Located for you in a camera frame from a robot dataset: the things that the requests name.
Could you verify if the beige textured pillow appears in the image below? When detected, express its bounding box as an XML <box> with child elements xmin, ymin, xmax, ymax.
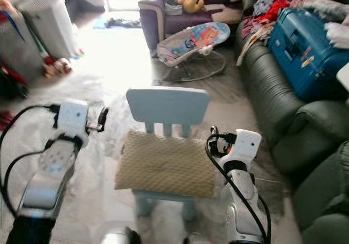
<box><xmin>115</xmin><ymin>130</ymin><xmax>216</xmax><ymax>199</ymax></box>

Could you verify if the dark green leather sofa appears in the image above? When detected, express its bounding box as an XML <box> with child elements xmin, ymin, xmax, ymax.
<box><xmin>234</xmin><ymin>0</ymin><xmax>349</xmax><ymax>244</ymax></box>

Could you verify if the small plush toy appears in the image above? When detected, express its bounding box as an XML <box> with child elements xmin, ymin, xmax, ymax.
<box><xmin>45</xmin><ymin>58</ymin><xmax>73</xmax><ymax>78</ymax></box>

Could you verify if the light blue child chair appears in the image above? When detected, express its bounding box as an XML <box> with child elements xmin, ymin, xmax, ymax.
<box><xmin>125</xmin><ymin>87</ymin><xmax>212</xmax><ymax>223</ymax></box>

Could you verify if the red cloth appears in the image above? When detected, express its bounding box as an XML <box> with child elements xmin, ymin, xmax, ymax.
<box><xmin>0</xmin><ymin>112</ymin><xmax>14</xmax><ymax>133</ymax></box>

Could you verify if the blue floor mat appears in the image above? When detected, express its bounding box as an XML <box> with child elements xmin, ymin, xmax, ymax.
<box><xmin>93</xmin><ymin>16</ymin><xmax>142</xmax><ymax>30</ymax></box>

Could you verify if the black stroller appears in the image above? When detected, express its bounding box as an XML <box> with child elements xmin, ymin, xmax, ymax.
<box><xmin>0</xmin><ymin>59</ymin><xmax>28</xmax><ymax>100</ymax></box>

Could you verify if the white air purifier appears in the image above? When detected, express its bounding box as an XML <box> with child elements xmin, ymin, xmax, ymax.
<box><xmin>17</xmin><ymin>0</ymin><xmax>82</xmax><ymax>60</ymax></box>

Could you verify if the printed baby bouncer seat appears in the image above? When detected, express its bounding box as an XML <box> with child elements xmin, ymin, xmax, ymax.
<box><xmin>155</xmin><ymin>22</ymin><xmax>231</xmax><ymax>84</ymax></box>

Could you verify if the grey storage bin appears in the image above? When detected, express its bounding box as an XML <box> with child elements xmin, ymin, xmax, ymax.
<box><xmin>0</xmin><ymin>10</ymin><xmax>45</xmax><ymax>84</ymax></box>

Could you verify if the purple armchair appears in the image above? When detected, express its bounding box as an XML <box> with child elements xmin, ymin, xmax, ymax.
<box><xmin>138</xmin><ymin>0</ymin><xmax>246</xmax><ymax>51</ymax></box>

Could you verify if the white cardboard box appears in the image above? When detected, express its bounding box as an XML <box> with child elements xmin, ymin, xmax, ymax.
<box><xmin>336</xmin><ymin>62</ymin><xmax>349</xmax><ymax>93</ymax></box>

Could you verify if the mixed clothes pile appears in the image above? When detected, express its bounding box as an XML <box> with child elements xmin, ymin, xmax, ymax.
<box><xmin>237</xmin><ymin>0</ymin><xmax>349</xmax><ymax>68</ymax></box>

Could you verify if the yellow plush bear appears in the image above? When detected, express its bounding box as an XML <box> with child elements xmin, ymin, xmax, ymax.
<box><xmin>172</xmin><ymin>0</ymin><xmax>205</xmax><ymax>14</ymax></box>

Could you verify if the pink laundry heap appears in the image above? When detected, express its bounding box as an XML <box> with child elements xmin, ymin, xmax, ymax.
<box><xmin>0</xmin><ymin>0</ymin><xmax>20</xmax><ymax>19</ymax></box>

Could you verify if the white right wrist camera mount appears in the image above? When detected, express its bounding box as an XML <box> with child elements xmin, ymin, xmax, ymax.
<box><xmin>229</xmin><ymin>129</ymin><xmax>262</xmax><ymax>166</ymax></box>

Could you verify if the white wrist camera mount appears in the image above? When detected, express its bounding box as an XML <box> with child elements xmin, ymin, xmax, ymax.
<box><xmin>229</xmin><ymin>129</ymin><xmax>262</xmax><ymax>166</ymax></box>
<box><xmin>56</xmin><ymin>99</ymin><xmax>89</xmax><ymax>145</ymax></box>

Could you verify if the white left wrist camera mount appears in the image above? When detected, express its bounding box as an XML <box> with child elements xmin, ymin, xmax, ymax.
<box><xmin>56</xmin><ymin>99</ymin><xmax>89</xmax><ymax>145</ymax></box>

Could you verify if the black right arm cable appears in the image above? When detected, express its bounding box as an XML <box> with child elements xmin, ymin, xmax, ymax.
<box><xmin>206</xmin><ymin>125</ymin><xmax>273</xmax><ymax>244</ymax></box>

